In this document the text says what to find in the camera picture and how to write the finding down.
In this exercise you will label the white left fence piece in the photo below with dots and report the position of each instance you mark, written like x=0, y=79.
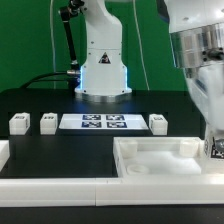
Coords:
x=4, y=153

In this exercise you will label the white square tabletop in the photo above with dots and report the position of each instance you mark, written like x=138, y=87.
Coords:
x=142, y=156

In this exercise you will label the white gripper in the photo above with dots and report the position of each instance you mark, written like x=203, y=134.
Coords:
x=206, y=88

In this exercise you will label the white front fence bar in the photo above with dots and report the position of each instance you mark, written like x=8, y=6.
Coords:
x=104, y=192

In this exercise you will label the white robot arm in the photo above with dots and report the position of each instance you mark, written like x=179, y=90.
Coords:
x=196, y=29

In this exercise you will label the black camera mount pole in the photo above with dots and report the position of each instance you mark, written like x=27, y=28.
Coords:
x=66, y=13

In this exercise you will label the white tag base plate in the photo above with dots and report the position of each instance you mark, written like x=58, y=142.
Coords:
x=103, y=122

